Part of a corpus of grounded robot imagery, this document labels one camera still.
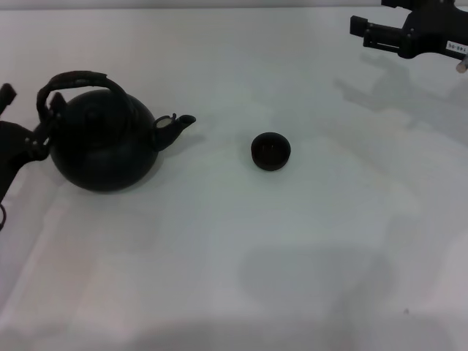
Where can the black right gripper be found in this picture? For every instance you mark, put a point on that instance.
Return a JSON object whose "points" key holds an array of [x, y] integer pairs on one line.
{"points": [[435, 29]]}

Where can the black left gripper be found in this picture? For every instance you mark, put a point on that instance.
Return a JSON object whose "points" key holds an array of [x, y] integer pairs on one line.
{"points": [[14, 146]]}

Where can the small dark brown teacup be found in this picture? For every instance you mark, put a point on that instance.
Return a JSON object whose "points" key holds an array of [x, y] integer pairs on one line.
{"points": [[270, 151]]}

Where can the silver metal rod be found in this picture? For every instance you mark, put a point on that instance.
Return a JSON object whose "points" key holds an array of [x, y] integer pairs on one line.
{"points": [[462, 65]]}

